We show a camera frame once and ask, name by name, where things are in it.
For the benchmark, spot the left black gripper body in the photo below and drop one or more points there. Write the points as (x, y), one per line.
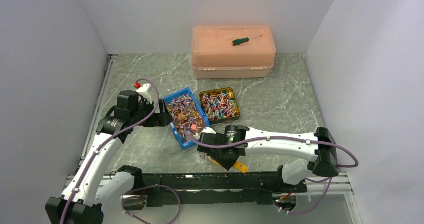
(158, 119)

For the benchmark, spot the gold square candy tin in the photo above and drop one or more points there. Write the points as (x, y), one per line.
(219, 105)

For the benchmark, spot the green handled screwdriver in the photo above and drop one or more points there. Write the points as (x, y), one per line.
(240, 41)

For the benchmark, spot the pink plastic storage box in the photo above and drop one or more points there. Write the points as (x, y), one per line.
(214, 57)

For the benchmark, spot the blue plastic candy bin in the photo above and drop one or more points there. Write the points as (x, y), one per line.
(186, 113)

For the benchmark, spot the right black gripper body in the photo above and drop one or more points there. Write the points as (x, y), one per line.
(227, 162)

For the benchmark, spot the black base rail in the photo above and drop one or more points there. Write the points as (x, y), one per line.
(212, 188)

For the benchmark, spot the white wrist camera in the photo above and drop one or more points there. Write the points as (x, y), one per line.
(144, 90)
(208, 130)

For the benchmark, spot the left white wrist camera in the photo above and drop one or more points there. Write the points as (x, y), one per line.
(144, 90)

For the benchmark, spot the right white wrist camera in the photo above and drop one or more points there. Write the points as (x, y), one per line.
(208, 130)

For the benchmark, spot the orange plastic scoop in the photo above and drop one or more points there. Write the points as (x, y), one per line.
(238, 166)

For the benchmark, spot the clear glass jar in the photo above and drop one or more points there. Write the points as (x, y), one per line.
(204, 157)

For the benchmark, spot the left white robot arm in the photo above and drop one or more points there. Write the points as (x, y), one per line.
(84, 200)

